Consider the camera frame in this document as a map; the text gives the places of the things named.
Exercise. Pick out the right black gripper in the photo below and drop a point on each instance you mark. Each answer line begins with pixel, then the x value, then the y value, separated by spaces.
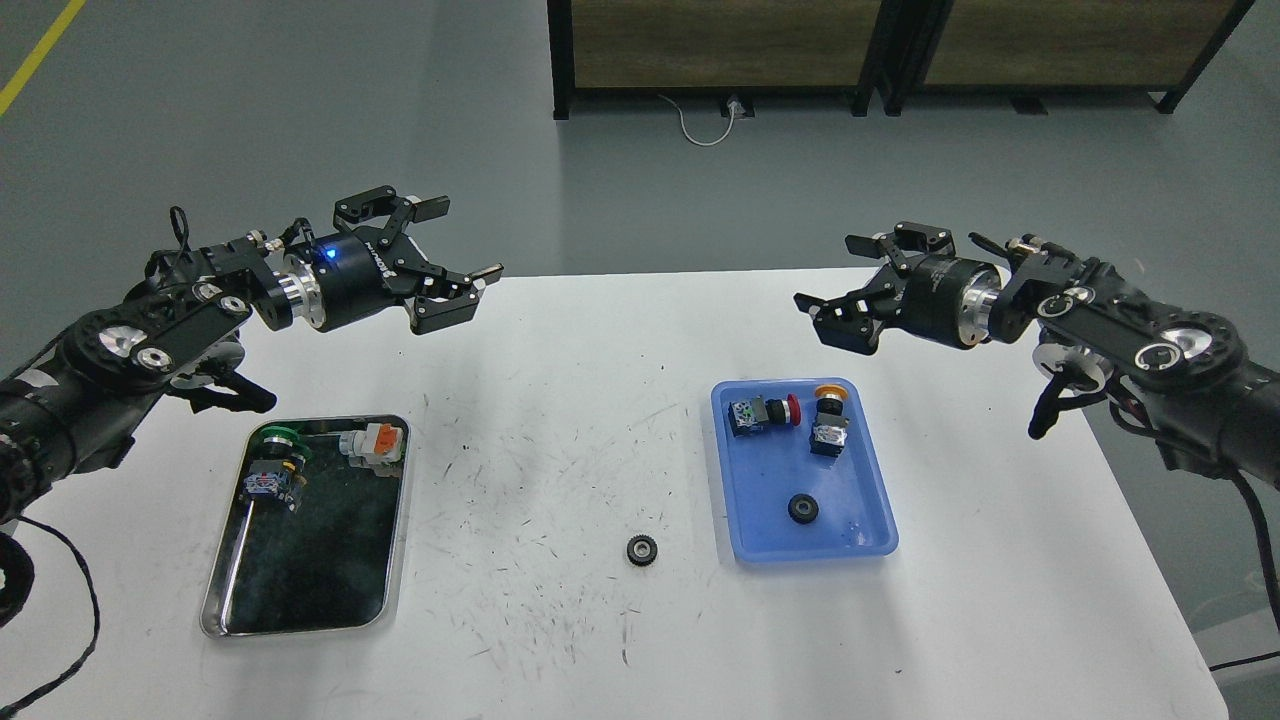
pixel 944 299

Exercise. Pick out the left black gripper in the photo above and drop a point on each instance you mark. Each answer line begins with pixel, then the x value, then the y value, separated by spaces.
pixel 349 275

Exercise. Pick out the black gear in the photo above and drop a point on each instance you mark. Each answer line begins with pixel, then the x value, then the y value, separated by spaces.
pixel 802 508
pixel 641 551

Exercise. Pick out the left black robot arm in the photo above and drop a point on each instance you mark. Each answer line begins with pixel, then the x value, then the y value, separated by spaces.
pixel 74 407

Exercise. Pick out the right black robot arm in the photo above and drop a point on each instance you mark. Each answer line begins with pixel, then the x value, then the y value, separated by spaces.
pixel 1180 377

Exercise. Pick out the white orange connector block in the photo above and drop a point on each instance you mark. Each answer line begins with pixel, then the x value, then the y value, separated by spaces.
pixel 379 447

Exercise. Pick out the blue plastic tray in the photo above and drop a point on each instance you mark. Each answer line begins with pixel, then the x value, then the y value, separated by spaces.
pixel 759 473

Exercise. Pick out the left wooden cabinet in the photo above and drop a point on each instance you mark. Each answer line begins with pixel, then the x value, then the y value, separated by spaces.
pixel 723 49

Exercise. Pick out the wooden cabinet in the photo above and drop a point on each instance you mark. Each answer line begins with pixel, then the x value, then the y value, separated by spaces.
pixel 723 49
pixel 1157 49

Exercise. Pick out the right wooden cabinet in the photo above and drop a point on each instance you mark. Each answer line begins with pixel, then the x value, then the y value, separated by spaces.
pixel 1157 49

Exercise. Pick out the silver metal tray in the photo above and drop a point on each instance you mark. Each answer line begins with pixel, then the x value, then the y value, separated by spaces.
pixel 331 566

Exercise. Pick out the yellow push button switch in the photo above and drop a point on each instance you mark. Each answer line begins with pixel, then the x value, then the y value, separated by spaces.
pixel 830 427

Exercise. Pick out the red push button switch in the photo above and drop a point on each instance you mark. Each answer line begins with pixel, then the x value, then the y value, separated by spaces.
pixel 753 415

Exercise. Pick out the green push button switch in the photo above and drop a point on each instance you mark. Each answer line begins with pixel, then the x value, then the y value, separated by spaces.
pixel 274 469

